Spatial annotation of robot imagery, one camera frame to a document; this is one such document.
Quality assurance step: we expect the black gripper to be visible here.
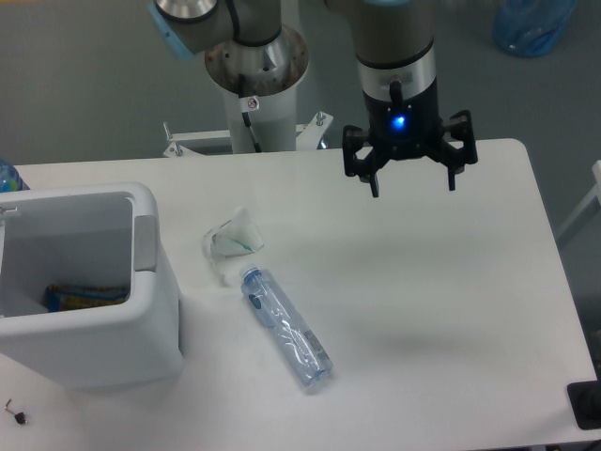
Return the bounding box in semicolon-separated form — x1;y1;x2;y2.
342;80;478;197

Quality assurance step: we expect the white plastic wrapper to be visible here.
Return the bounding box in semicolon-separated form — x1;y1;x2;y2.
202;207;265;287

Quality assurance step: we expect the clear plastic water bottle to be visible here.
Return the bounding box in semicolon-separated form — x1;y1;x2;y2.
240;265;333;388

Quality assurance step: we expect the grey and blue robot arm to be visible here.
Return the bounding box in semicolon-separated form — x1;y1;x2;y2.
148;1;478;191

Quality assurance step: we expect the white trash can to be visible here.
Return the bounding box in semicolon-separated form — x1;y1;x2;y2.
1;182;184;388

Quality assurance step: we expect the blue plastic bag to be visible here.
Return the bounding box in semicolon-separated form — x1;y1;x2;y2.
492;0;578;58

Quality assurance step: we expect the black device at table edge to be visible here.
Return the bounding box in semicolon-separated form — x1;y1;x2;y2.
567;381;600;430

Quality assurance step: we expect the blue yellow snack wrapper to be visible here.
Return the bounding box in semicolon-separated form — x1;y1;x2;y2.
45;285;130;313

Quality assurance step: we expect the blue bottle at left edge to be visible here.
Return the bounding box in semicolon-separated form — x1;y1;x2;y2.
0;158;29;193

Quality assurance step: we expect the white pedestal base bracket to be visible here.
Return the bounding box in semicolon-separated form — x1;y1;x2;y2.
162;111;334;158

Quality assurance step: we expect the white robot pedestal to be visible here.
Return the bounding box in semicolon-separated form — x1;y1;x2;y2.
203;24;311;154

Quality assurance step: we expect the white frame at right edge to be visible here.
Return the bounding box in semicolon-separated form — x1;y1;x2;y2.
555;161;600;249

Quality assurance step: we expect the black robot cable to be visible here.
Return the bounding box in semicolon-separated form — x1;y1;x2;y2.
236;72;263;154

